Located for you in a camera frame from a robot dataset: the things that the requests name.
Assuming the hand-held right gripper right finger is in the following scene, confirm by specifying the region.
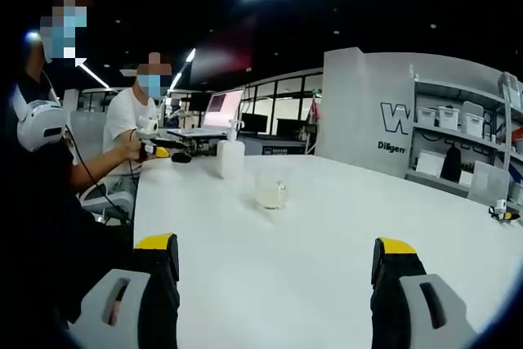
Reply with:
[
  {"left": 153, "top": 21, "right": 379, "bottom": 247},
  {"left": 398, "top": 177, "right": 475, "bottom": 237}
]
[{"left": 369, "top": 237, "right": 479, "bottom": 349}]

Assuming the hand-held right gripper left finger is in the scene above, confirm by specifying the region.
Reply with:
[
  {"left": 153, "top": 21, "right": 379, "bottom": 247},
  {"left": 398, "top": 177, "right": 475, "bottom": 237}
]
[{"left": 67, "top": 233, "right": 181, "bottom": 349}]

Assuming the white pump bottle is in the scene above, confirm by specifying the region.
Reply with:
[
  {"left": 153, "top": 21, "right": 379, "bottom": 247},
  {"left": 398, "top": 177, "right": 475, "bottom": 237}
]
[{"left": 216, "top": 119, "right": 246, "bottom": 180}]

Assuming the clear glass cup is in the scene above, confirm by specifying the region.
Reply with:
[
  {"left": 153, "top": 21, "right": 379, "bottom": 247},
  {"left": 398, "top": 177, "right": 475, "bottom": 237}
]
[{"left": 254, "top": 170, "right": 288, "bottom": 211}]

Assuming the black bottle-shaped object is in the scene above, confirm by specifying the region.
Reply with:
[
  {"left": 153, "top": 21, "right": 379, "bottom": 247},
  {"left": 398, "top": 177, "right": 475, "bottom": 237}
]
[{"left": 440, "top": 145, "right": 463, "bottom": 183}]

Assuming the person's left hand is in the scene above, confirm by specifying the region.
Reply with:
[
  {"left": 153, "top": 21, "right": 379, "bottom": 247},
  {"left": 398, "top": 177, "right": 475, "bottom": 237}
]
[{"left": 121, "top": 141, "right": 143, "bottom": 163}]

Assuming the laptop stand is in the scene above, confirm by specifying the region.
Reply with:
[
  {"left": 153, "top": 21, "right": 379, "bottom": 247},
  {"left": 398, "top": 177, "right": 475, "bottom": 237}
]
[{"left": 190, "top": 137, "right": 219, "bottom": 158}]

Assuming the grey office chair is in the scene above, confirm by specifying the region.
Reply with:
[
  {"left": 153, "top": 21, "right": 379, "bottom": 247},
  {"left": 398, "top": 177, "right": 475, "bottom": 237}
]
[{"left": 78, "top": 181, "right": 136, "bottom": 226}]

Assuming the open laptop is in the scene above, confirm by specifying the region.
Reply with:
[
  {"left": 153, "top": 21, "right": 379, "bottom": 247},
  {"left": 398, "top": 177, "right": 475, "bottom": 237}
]
[{"left": 166, "top": 88, "right": 246, "bottom": 141}]

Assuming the black background monitor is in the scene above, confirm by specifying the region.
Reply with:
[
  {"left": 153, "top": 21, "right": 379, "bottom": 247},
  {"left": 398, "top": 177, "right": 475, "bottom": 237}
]
[
  {"left": 276, "top": 117, "right": 306, "bottom": 136},
  {"left": 240, "top": 112, "right": 270, "bottom": 134}
]

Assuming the white VR headset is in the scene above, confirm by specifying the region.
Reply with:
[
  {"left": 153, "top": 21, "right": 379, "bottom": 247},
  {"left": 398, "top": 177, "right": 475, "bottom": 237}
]
[{"left": 15, "top": 99, "right": 69, "bottom": 154}]

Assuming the person in dark clothes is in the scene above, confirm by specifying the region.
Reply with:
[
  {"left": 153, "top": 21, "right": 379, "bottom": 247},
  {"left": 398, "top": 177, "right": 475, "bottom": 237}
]
[{"left": 0, "top": 73, "right": 136, "bottom": 325}]

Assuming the spare hand-held gripper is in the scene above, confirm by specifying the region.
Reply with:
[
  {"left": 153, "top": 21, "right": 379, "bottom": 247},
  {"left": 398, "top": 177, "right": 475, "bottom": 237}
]
[{"left": 488, "top": 199, "right": 522, "bottom": 223}]

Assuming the white card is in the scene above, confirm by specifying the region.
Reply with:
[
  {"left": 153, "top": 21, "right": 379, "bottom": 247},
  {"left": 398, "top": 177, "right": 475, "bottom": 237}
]
[{"left": 415, "top": 150, "right": 441, "bottom": 175}]

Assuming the clear acrylic stand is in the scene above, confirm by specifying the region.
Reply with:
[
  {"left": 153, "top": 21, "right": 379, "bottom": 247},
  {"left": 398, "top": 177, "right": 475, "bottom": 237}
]
[{"left": 468, "top": 159, "right": 511, "bottom": 204}]

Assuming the grey shelf unit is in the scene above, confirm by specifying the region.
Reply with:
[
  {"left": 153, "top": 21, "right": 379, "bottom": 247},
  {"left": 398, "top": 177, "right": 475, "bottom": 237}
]
[{"left": 405, "top": 65, "right": 523, "bottom": 207}]

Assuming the white lettered partition panel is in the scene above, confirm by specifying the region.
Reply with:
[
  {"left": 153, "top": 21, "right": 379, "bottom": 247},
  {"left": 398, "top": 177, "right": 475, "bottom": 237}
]
[{"left": 313, "top": 47, "right": 414, "bottom": 181}]

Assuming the white storage box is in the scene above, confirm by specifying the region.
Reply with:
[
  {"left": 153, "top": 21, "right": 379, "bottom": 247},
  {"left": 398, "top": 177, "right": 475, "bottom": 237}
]
[
  {"left": 437, "top": 105, "right": 460, "bottom": 130},
  {"left": 462, "top": 101, "right": 485, "bottom": 138},
  {"left": 416, "top": 106, "right": 438, "bottom": 127}
]

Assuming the black device cable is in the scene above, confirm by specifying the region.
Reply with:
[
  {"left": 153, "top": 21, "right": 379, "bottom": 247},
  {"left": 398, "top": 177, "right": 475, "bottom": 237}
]
[{"left": 61, "top": 123, "right": 132, "bottom": 224}]

